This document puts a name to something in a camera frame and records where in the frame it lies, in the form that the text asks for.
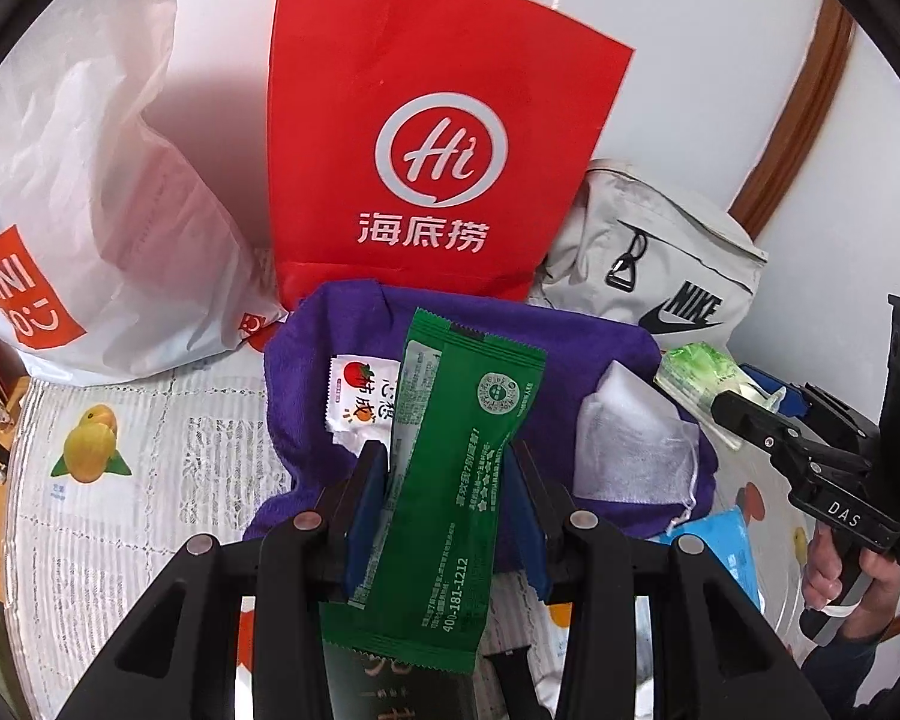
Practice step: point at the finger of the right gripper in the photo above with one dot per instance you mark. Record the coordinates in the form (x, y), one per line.
(791, 400)
(766, 431)

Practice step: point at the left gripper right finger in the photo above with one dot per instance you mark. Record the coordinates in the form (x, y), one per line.
(713, 653)

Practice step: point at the white tomato sauce packet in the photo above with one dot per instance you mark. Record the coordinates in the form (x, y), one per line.
(362, 391)

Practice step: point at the grey Nike waist bag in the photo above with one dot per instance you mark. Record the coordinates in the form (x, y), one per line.
(652, 255)

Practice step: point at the dark green tea tin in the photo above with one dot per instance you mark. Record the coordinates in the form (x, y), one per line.
(365, 687)

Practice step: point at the blue tissue pack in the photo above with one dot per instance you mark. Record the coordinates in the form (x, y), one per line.
(725, 534)

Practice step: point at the white Miniso plastic bag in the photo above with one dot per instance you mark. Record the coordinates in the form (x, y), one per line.
(117, 261)

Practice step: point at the fruit print tablecloth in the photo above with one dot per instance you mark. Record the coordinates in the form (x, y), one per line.
(77, 556)

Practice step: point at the purple towel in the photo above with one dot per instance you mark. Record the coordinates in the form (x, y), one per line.
(366, 318)

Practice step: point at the green pocket tissue pack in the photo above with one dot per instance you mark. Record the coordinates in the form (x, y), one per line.
(694, 374)

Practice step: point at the brown wooden door frame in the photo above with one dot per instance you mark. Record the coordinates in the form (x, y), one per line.
(797, 129)

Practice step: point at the green sachet packet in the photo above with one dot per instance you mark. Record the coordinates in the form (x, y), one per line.
(461, 398)

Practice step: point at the red paper shopping bag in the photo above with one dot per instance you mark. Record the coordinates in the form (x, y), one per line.
(435, 144)

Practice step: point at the mesh drawstring pouch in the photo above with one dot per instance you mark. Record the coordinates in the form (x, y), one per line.
(632, 447)

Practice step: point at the black watch strap short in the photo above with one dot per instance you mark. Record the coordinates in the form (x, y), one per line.
(512, 671)

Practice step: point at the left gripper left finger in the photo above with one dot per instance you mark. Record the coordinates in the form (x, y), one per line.
(175, 653)

